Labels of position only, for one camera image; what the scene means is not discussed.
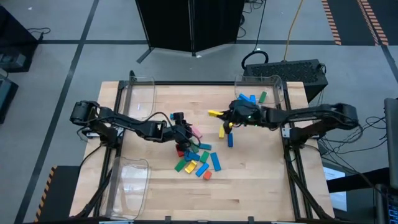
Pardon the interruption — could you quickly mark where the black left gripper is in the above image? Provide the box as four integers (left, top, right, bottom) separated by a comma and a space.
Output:
167, 122, 194, 152

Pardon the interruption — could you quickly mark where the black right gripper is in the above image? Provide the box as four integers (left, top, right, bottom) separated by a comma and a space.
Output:
221, 99, 261, 136

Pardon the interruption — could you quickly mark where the green ramp block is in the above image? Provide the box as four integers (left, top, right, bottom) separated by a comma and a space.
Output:
174, 159, 188, 173

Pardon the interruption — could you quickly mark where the wide yellow block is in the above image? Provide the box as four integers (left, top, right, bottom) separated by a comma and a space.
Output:
183, 159, 198, 174

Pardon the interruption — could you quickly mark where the clear plastic bin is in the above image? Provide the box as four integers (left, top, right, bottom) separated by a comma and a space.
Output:
119, 75, 156, 121
99, 156, 152, 221
234, 73, 284, 110

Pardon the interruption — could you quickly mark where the black perforated computer case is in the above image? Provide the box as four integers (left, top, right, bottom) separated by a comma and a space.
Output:
242, 58, 329, 103

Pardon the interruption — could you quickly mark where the black hazard-striped floor mat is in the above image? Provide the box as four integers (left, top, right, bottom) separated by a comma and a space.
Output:
33, 164, 82, 223

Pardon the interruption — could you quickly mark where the white paper sheet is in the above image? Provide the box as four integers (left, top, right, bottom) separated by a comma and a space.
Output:
322, 166, 348, 212

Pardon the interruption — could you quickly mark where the black mat with orange stripes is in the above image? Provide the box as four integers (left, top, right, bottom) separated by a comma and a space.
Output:
321, 0, 398, 47

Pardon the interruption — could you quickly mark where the grey monitor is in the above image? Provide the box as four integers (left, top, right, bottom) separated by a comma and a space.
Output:
384, 97, 398, 190

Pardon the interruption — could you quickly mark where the dark laptop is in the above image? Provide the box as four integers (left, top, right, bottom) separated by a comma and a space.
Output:
374, 183, 398, 224

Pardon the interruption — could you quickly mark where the grey equipment case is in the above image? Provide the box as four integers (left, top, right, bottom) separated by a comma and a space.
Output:
0, 73, 19, 124

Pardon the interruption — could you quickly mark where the black cabinet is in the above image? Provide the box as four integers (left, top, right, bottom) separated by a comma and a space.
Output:
0, 5, 40, 74

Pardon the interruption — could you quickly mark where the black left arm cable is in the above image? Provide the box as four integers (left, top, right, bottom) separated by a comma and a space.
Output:
133, 111, 175, 126

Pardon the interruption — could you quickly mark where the black table frame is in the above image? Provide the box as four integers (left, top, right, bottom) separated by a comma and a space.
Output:
73, 79, 335, 223

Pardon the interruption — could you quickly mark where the black looped cable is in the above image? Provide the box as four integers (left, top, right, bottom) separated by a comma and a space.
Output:
241, 0, 270, 72

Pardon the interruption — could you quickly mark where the yellow cable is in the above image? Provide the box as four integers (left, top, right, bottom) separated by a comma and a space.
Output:
282, 0, 304, 62

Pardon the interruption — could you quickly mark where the black cable bundle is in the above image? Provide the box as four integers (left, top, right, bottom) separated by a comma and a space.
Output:
317, 114, 389, 175

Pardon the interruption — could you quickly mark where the thin black floor cable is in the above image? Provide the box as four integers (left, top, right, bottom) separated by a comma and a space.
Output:
27, 27, 52, 42

